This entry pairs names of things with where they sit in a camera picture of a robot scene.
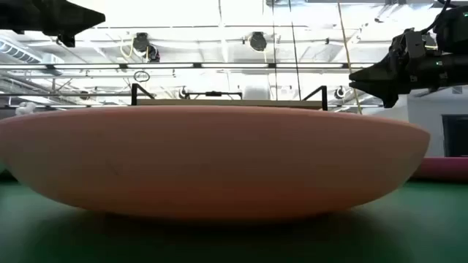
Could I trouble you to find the black metal bar frame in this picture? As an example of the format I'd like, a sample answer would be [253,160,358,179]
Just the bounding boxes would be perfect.
[185,91,244,101]

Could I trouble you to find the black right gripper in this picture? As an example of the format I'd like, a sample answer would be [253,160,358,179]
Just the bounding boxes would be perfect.
[349,34,468,109]

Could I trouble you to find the thin black hanging cable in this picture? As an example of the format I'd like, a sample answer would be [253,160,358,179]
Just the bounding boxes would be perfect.
[287,0,303,102]

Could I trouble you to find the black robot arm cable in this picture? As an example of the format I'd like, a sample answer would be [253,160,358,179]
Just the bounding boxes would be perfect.
[420,0,453,36]

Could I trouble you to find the magenta plate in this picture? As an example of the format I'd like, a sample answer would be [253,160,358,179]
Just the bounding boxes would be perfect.
[412,156,468,183]

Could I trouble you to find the yellow looped cable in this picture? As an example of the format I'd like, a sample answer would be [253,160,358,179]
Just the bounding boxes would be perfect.
[120,35,136,60]

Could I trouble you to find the long ceiling light bar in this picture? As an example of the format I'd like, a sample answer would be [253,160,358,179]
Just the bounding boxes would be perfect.
[0,62,376,70]

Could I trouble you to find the hanging black wire ring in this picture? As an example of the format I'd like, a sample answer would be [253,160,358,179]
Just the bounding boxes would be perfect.
[132,70,151,83]

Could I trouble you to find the large pink bowl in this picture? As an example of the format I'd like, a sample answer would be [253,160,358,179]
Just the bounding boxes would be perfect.
[0,104,431,221]

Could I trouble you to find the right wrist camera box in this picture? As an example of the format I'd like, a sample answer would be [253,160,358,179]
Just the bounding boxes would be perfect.
[403,28,427,61]

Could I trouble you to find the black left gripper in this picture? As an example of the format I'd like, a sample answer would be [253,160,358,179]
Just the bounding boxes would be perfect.
[0,0,106,47]

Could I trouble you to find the black wire dish rack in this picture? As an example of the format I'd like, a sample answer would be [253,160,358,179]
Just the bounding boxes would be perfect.
[130,83,329,112]

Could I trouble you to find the white rounded object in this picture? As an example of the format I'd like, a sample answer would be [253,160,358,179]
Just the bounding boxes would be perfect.
[15,102,38,117]

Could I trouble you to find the ribbed ceiling air duct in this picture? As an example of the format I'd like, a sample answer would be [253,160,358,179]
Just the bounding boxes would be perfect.
[0,38,65,66]

